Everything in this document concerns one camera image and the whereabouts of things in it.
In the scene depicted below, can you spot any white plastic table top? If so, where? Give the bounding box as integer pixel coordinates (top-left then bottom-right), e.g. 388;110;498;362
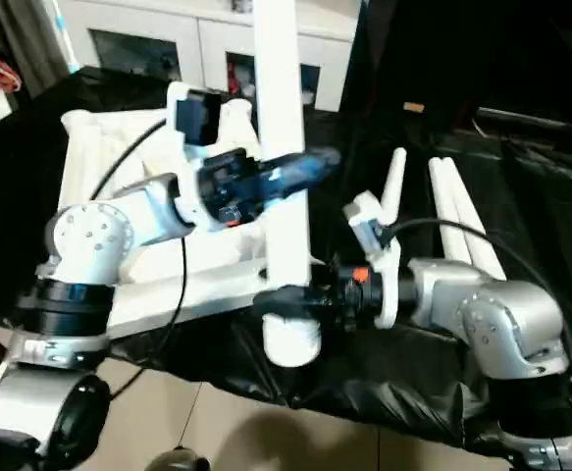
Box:
59;97;316;340

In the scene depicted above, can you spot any white plastic table leg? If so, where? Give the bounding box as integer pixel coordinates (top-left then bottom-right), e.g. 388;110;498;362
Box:
381;146;408;228
440;157;507;284
427;157;488;284
252;0;324;368

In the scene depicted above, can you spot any black glossy mat cloth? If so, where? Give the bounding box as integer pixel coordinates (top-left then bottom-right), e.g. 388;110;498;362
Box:
0;66;572;452

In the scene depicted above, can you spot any white glass door cabinet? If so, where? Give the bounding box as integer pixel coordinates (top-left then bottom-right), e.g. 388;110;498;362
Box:
64;0;360;113

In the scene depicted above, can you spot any grey rounded object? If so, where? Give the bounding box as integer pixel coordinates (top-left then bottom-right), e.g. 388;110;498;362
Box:
150;445;213;471

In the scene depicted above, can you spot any grey curtain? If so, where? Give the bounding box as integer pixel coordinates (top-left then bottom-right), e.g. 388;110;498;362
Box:
0;0;71;99

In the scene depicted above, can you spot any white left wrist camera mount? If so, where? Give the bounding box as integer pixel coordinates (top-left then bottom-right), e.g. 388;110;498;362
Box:
164;81;262;235

